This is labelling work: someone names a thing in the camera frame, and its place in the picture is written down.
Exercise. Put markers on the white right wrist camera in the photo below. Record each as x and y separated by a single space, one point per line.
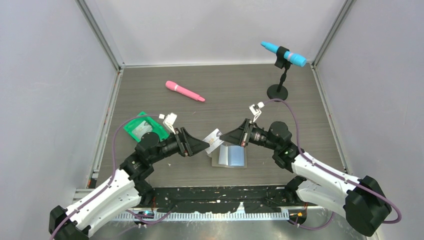
255 109

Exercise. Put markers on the pink toy microphone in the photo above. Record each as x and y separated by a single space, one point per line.
173 86

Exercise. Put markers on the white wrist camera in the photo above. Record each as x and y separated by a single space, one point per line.
255 109
168 121

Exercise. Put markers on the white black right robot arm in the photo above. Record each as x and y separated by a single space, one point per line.
358 200

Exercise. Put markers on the grey card holder wallet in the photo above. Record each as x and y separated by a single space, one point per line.
229 156

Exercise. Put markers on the green plastic bin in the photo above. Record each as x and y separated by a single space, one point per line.
143 116

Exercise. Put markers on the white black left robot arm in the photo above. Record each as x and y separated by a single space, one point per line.
126 187

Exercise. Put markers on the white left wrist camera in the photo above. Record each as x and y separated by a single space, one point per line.
168 121

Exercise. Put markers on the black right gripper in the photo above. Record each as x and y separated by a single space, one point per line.
241 136

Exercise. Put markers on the white gold VIP card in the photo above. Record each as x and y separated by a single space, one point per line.
214 141

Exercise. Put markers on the silver card in bin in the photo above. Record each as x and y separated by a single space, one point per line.
141 129

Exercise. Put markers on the black microphone stand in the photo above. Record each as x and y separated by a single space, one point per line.
278 91

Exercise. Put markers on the aluminium front rail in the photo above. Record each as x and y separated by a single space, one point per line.
239 214

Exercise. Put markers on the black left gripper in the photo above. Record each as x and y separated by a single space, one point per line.
184 140

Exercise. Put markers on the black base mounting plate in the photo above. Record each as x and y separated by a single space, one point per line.
220 199

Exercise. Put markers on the blue toy microphone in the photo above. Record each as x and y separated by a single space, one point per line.
284 56

